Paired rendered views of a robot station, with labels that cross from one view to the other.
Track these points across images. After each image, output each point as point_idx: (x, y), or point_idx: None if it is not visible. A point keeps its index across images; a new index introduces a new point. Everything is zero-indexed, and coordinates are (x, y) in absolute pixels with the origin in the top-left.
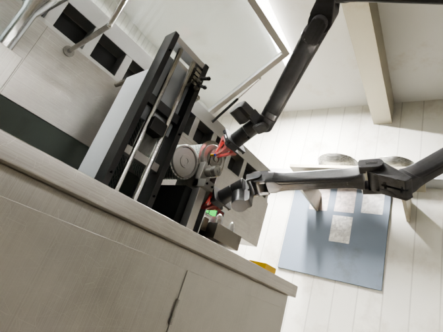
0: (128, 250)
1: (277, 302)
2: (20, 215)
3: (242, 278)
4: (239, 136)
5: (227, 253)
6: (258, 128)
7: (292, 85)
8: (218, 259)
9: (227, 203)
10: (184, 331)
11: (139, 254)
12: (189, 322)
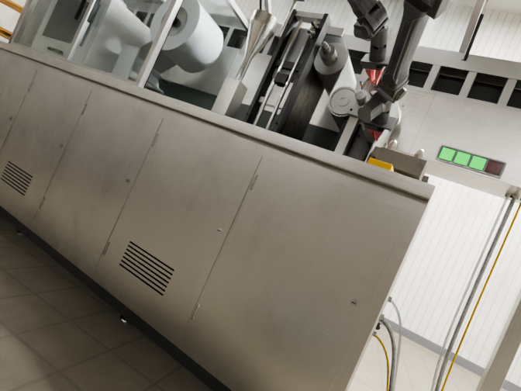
0: (223, 143)
1: (399, 204)
2: (180, 129)
3: (331, 170)
4: (370, 51)
5: (295, 142)
6: (364, 32)
7: None
8: (284, 147)
9: (380, 122)
10: (262, 198)
11: (229, 145)
12: (267, 192)
